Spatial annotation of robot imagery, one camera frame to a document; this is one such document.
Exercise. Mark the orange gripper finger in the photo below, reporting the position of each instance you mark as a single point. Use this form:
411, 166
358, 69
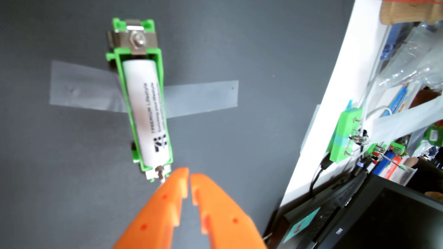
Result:
155, 218
225, 221

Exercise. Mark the white cylindrical battery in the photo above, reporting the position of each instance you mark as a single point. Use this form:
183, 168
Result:
145, 110

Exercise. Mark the green battery holder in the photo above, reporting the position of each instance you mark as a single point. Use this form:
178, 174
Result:
138, 39

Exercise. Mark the dark grey mat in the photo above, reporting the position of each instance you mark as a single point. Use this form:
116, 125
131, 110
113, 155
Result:
69, 173

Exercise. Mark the green block with metal connectors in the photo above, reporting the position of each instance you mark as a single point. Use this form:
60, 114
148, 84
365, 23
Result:
344, 135

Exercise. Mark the grey tape strip on holder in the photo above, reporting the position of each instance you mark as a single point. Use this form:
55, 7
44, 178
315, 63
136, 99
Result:
79, 86

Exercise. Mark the black Dell laptop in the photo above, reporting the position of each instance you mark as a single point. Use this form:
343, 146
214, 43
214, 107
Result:
380, 221

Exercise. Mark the small green terminal block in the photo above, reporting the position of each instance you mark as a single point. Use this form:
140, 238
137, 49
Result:
398, 148

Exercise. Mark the pale grey tape strip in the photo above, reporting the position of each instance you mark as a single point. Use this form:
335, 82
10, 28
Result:
408, 121

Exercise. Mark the clear plastic bag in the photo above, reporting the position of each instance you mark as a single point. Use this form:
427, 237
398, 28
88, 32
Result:
415, 58

